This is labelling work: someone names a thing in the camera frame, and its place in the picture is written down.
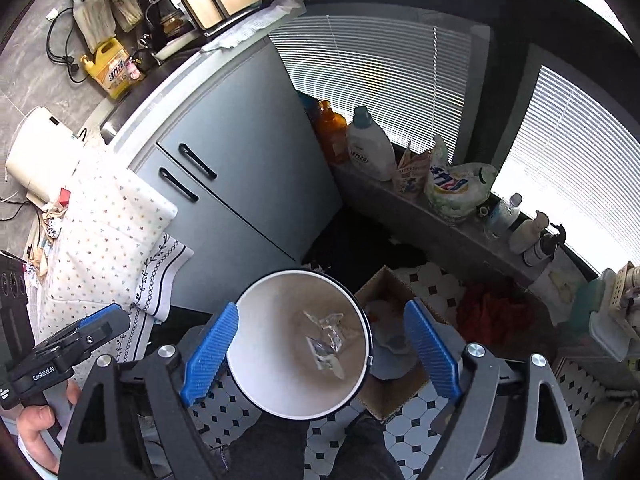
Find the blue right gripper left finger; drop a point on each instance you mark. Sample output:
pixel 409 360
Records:
pixel 205 352

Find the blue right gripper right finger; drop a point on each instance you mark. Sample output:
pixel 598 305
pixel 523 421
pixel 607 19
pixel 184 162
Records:
pixel 437 346

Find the foil wrapper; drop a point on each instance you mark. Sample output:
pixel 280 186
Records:
pixel 326 348

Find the red paper piece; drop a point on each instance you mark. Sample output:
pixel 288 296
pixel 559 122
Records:
pixel 64 197

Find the white round trash bin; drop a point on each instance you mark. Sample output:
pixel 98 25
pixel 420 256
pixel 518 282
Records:
pixel 269 358

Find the grey kitchen cabinet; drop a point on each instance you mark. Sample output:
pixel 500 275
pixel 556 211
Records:
pixel 226 139

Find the person's left hand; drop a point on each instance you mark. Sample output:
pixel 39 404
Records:
pixel 35 421

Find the cardboard box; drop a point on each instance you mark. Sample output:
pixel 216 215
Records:
pixel 396 374

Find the floral white tablecloth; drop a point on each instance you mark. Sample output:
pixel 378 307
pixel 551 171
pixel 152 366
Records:
pixel 113 247

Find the detergent refill pouch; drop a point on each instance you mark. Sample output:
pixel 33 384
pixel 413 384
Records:
pixel 454 192

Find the cream air fryer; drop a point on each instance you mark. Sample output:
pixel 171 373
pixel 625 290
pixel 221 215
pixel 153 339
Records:
pixel 44 155

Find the white laundry detergent bottle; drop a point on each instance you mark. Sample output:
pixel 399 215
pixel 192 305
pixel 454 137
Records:
pixel 369 148

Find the orange bottle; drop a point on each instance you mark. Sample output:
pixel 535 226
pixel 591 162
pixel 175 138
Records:
pixel 330 129

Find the stainless steel sink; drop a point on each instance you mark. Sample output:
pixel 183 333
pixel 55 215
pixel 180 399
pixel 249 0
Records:
pixel 127 105

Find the yellow detergent jug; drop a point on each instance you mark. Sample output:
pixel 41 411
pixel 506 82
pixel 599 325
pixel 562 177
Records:
pixel 108 68

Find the pink small bottle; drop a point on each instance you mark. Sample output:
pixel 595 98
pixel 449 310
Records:
pixel 133 70

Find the white cloth on counter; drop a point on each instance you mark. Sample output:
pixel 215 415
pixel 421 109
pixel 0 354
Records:
pixel 262 21

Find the black dish rack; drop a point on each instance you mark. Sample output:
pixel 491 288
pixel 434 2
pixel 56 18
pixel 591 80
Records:
pixel 165 29

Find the hanging paper bags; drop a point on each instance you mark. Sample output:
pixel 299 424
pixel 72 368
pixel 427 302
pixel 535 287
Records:
pixel 98 19

